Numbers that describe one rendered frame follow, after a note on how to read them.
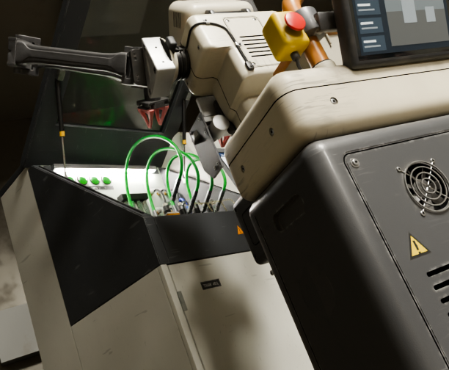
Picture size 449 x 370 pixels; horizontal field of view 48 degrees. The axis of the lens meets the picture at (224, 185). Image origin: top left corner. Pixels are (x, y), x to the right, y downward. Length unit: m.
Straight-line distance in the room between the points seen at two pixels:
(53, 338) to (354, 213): 1.61
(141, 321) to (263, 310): 0.41
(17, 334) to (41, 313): 1.93
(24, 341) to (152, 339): 2.55
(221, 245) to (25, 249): 0.89
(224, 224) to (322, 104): 1.10
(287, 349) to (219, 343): 0.30
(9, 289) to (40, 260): 2.23
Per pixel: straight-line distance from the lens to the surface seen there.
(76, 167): 2.24
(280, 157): 0.78
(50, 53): 1.50
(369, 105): 0.82
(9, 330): 4.13
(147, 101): 1.83
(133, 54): 1.30
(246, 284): 1.76
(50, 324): 2.14
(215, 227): 1.77
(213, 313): 1.61
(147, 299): 1.61
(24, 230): 2.26
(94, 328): 1.88
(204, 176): 2.37
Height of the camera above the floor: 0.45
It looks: 19 degrees up
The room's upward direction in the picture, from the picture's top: 23 degrees counter-clockwise
